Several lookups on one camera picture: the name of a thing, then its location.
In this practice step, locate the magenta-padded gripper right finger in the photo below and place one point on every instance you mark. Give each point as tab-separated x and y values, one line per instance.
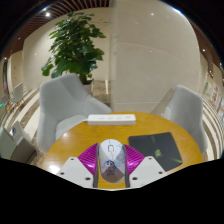
148	168

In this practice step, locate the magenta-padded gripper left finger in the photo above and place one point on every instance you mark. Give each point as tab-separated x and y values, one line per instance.
75	168

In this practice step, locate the white cartoon-print computer mouse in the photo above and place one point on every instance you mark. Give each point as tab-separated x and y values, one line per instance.
112	160

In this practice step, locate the black mouse pad green lines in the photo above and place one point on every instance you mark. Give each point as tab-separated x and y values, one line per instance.
156	150

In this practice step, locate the grey-green lounge chair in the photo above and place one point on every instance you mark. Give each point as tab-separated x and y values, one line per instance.
6	145
23	146

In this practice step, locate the white power strip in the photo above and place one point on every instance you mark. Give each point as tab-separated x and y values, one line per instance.
111	119

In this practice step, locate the grey upholstered armchair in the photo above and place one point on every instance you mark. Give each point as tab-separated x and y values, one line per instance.
186	110
61	103

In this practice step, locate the white background chair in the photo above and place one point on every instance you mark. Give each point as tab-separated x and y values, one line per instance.
17	93

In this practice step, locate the red and white poster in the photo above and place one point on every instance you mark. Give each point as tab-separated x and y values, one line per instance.
215	95

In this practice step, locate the potted green leafy plant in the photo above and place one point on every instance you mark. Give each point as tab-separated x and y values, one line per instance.
73	43

